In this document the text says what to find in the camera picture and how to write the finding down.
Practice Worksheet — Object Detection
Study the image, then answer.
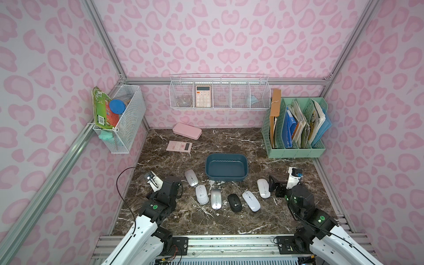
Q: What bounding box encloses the white mouse with buttons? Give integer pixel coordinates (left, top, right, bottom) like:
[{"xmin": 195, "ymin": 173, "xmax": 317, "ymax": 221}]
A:
[{"xmin": 195, "ymin": 184, "xmax": 209, "ymax": 205}]

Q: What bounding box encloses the silver computer mouse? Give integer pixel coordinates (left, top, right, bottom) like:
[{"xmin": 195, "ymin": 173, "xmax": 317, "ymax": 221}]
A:
[{"xmin": 210, "ymin": 189, "xmax": 222, "ymax": 210}]

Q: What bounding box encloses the teal storage box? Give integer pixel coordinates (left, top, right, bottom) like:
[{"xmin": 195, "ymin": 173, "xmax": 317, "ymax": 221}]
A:
[{"xmin": 205, "ymin": 153, "xmax": 249, "ymax": 182}]

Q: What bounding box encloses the black computer mouse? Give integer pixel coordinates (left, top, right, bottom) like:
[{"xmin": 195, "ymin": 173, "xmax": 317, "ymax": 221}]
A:
[{"xmin": 227, "ymin": 193, "xmax": 242, "ymax": 213}]

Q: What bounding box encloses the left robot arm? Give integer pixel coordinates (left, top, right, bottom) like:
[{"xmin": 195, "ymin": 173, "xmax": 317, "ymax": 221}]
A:
[{"xmin": 103, "ymin": 176, "xmax": 183, "ymax": 265}]

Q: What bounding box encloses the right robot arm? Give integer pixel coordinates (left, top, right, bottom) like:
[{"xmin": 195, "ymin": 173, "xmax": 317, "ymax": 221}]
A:
[{"xmin": 268, "ymin": 176, "xmax": 381, "ymax": 265}]

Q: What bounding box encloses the pink calculator on table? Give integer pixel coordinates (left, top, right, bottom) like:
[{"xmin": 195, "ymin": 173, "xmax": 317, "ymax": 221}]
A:
[{"xmin": 166, "ymin": 141, "xmax": 193, "ymax": 153}]

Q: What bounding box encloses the pink pencil case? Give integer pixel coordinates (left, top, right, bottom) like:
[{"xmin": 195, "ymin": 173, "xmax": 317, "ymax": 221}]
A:
[{"xmin": 172, "ymin": 123, "xmax": 202, "ymax": 140}]

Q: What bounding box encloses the green file organizer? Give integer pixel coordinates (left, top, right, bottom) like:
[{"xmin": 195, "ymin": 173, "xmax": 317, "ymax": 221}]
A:
[{"xmin": 261, "ymin": 97, "xmax": 328, "ymax": 159}]

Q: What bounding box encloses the light blue folder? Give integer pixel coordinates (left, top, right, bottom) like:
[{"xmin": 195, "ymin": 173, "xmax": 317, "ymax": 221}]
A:
[{"xmin": 312, "ymin": 111, "xmax": 332, "ymax": 146}]

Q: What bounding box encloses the white papers stack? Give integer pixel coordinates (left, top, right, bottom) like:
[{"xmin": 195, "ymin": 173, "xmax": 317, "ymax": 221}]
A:
[{"xmin": 308, "ymin": 100, "xmax": 326, "ymax": 146}]

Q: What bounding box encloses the brown folder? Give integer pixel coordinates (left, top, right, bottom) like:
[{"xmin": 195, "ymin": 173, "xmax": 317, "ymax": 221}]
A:
[{"xmin": 269, "ymin": 89, "xmax": 282, "ymax": 149}]

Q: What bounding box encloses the green packaged item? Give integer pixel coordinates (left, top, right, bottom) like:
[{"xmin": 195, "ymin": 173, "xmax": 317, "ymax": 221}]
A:
[{"xmin": 92, "ymin": 87, "xmax": 115, "ymax": 129}]

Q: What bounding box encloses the white mesh side basket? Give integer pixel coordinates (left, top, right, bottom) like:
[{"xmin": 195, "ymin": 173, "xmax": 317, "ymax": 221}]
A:
[{"xmin": 93, "ymin": 85, "xmax": 146, "ymax": 154}]

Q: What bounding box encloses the blue round lid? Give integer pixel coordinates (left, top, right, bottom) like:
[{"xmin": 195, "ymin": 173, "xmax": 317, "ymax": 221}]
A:
[{"xmin": 109, "ymin": 99, "xmax": 127, "ymax": 115}]

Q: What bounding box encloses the pink calculator in shelf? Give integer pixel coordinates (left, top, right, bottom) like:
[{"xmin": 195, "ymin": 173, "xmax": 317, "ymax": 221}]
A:
[{"xmin": 195, "ymin": 85, "xmax": 212, "ymax": 108}]

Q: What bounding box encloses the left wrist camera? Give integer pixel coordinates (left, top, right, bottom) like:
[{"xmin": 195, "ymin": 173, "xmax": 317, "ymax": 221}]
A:
[{"xmin": 144, "ymin": 171, "xmax": 163, "ymax": 192}]

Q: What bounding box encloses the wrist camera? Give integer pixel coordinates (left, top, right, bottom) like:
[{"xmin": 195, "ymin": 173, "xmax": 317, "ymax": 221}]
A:
[
  {"xmin": 286, "ymin": 167, "xmax": 303, "ymax": 189},
  {"xmin": 144, "ymin": 171, "xmax": 163, "ymax": 192}
]

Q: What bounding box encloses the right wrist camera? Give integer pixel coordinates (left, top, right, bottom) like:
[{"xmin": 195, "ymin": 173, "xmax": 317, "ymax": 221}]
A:
[{"xmin": 286, "ymin": 167, "xmax": 303, "ymax": 189}]

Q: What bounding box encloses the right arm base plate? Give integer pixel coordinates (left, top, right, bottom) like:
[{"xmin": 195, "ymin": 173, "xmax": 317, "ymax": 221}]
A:
[{"xmin": 273, "ymin": 235, "xmax": 312, "ymax": 255}]

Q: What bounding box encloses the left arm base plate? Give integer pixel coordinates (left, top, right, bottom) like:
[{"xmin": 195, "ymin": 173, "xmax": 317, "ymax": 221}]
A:
[{"xmin": 160, "ymin": 237, "xmax": 189, "ymax": 256}]

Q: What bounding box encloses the white wire wall shelf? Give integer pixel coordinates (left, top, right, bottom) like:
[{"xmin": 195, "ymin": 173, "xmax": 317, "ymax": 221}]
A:
[{"xmin": 169, "ymin": 74, "xmax": 271, "ymax": 110}]

